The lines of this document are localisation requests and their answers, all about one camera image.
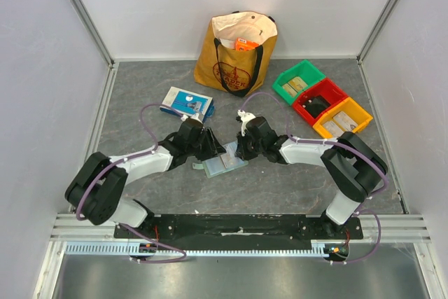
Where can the black credit card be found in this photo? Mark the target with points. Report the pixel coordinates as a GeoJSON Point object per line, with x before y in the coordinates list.
{"type": "Point", "coordinates": [316, 105]}

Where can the slotted cable duct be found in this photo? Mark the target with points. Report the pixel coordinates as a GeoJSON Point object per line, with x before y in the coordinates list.
{"type": "Point", "coordinates": [137, 249]}

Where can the green plastic bin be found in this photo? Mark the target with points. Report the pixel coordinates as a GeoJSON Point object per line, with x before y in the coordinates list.
{"type": "Point", "coordinates": [305, 70]}

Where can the red plastic bin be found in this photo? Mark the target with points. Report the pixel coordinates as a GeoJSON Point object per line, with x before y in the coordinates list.
{"type": "Point", "coordinates": [327, 89]}

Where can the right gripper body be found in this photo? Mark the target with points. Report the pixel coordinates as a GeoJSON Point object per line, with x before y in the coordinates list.
{"type": "Point", "coordinates": [243, 146]}

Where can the silver credit card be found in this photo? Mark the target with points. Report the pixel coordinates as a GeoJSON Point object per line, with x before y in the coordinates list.
{"type": "Point", "coordinates": [230, 161]}

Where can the orange box in bag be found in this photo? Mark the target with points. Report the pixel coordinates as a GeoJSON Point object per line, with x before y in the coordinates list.
{"type": "Point", "coordinates": [244, 44]}

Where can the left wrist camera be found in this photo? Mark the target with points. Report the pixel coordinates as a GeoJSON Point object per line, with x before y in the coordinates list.
{"type": "Point", "coordinates": [196, 116]}

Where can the gold card in green bin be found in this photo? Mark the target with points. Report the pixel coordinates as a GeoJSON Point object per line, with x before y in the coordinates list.
{"type": "Point", "coordinates": [298, 83]}

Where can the green card holder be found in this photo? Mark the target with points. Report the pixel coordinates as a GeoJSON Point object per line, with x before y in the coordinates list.
{"type": "Point", "coordinates": [214, 167]}

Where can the blue white product box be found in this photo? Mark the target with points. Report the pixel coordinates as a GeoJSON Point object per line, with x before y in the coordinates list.
{"type": "Point", "coordinates": [188, 103]}

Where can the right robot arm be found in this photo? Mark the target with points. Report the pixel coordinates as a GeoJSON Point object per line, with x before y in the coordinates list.
{"type": "Point", "coordinates": [353, 165]}

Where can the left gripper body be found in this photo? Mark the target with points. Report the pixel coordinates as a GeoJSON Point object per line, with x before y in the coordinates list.
{"type": "Point", "coordinates": [205, 148]}

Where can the silver card in yellow bin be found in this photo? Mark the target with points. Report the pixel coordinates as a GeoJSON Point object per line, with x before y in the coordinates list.
{"type": "Point", "coordinates": [345, 121]}

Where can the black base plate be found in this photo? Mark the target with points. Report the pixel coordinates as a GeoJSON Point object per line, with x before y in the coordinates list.
{"type": "Point", "coordinates": [186, 226]}

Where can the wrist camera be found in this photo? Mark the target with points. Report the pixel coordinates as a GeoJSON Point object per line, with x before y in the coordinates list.
{"type": "Point", "coordinates": [196, 116]}
{"type": "Point", "coordinates": [243, 118]}

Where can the yellow plastic bin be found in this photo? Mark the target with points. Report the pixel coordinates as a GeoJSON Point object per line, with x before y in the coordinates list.
{"type": "Point", "coordinates": [350, 107]}

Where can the brown tote bag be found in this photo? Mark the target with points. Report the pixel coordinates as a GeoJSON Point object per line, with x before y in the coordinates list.
{"type": "Point", "coordinates": [239, 73]}

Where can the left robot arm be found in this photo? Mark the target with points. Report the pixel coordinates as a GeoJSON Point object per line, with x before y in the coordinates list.
{"type": "Point", "coordinates": [96, 192]}

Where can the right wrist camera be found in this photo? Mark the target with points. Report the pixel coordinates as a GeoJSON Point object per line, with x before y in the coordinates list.
{"type": "Point", "coordinates": [243, 118]}

